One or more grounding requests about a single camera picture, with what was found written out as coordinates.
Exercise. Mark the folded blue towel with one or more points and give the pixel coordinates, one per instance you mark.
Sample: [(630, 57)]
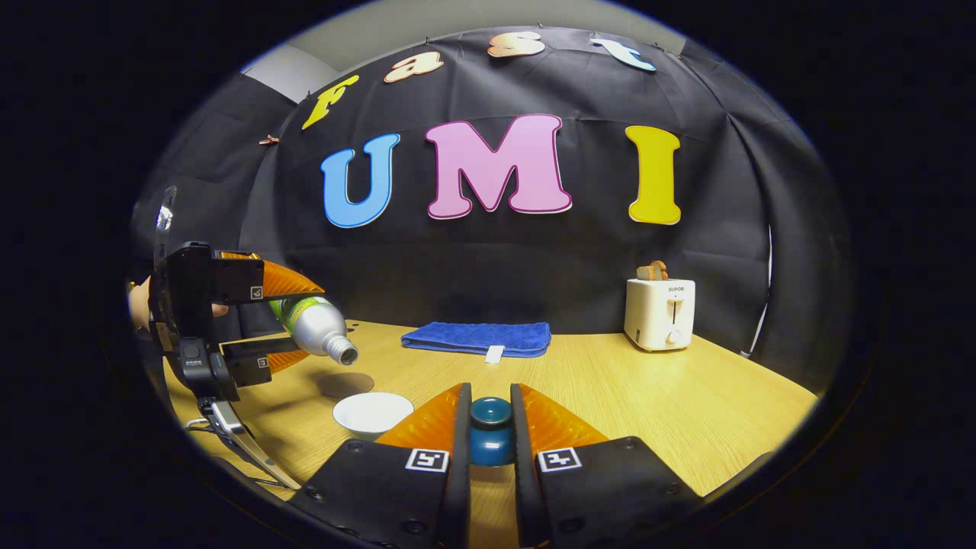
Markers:
[(476, 337)]

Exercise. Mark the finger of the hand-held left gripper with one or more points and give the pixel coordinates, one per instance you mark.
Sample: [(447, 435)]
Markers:
[(286, 280), (259, 358)]

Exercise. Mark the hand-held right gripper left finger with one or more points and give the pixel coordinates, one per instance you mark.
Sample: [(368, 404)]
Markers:
[(381, 488)]

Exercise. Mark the silver green-label water bottle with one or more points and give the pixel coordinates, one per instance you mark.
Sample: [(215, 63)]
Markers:
[(316, 328)]

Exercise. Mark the blue teacup lid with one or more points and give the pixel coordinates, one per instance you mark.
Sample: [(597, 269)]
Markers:
[(490, 435)]

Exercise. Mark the black backdrop cloth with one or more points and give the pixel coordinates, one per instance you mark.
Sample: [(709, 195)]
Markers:
[(496, 267)]

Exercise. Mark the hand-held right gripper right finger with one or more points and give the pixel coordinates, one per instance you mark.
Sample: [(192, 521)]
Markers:
[(602, 488)]

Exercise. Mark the bread slice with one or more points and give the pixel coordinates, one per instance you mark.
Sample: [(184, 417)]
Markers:
[(652, 270)]

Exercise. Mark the white toaster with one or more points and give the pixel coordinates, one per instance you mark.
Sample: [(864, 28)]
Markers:
[(659, 314)]

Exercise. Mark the white teacup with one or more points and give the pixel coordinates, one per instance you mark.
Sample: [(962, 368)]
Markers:
[(372, 415)]

